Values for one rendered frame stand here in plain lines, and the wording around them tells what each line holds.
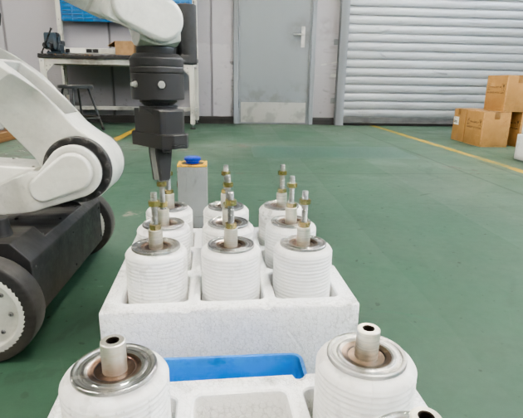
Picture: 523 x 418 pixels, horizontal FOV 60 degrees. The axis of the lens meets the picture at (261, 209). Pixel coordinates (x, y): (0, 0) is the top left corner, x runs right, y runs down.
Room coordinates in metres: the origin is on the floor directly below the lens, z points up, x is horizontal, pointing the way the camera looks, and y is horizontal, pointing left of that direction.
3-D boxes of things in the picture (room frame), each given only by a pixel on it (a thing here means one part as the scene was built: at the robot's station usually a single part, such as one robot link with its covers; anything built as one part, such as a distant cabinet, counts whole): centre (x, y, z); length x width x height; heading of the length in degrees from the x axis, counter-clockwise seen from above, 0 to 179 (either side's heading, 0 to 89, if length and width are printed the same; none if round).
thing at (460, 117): (4.38, -2.01, 0.15); 0.30 x 0.24 x 0.30; 93
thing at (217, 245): (0.68, 0.05, 0.25); 0.08 x 0.08 x 0.01
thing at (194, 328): (0.80, 0.06, 0.09); 0.39 x 0.39 x 0.18; 6
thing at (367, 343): (0.38, -0.10, 0.26); 0.02 x 0.02 x 0.03
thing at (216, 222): (0.80, 0.06, 0.25); 0.08 x 0.08 x 0.01
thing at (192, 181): (1.08, 0.17, 0.16); 0.07 x 0.07 x 0.31; 6
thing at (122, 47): (5.38, 1.51, 0.87); 0.40 x 0.30 x 0.23; 80
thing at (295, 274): (0.70, -0.07, 0.16); 0.10 x 0.10 x 0.18
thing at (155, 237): (0.67, 0.17, 0.26); 0.02 x 0.02 x 0.03
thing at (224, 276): (0.68, 0.05, 0.16); 0.10 x 0.10 x 0.18
